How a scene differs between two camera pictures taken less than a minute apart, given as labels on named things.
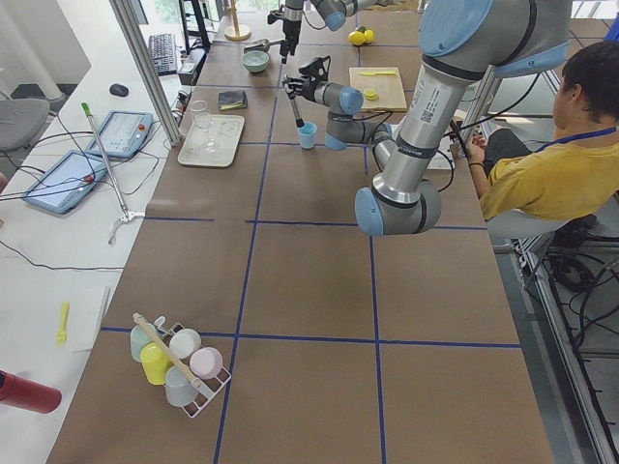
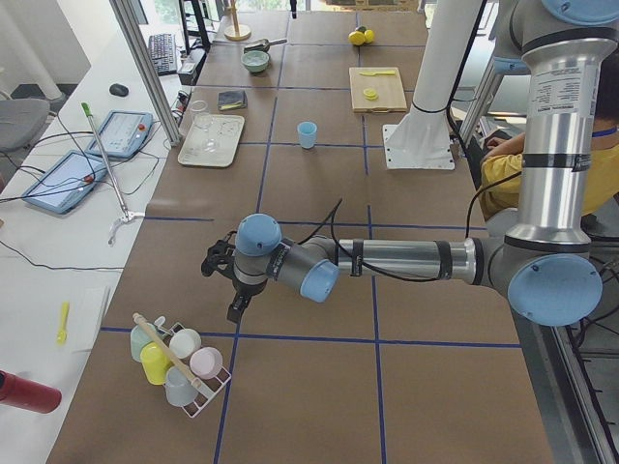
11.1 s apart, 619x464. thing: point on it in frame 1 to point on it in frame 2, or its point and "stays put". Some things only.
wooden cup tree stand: x=236 y=33 stays put
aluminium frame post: x=149 y=72 stays put
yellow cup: x=155 y=362 stays put
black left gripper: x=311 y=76 to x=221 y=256
